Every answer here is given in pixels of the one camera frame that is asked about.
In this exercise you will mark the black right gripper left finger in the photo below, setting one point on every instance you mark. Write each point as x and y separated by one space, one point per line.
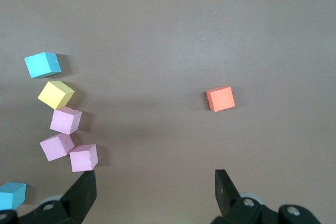
76 203

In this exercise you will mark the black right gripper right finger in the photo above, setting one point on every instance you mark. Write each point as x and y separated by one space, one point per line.
228 203

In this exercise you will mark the pink foam cube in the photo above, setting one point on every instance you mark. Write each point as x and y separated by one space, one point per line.
55 146
82 158
64 120

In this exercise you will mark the blue foam cube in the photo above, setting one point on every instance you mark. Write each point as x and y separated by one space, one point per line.
10 195
40 65

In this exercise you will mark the orange foam cube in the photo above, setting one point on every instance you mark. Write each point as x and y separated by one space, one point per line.
221 99

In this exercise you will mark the yellow foam cube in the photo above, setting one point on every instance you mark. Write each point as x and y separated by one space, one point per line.
53 95

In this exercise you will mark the brown table cover sheet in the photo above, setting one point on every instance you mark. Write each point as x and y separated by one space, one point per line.
168 51

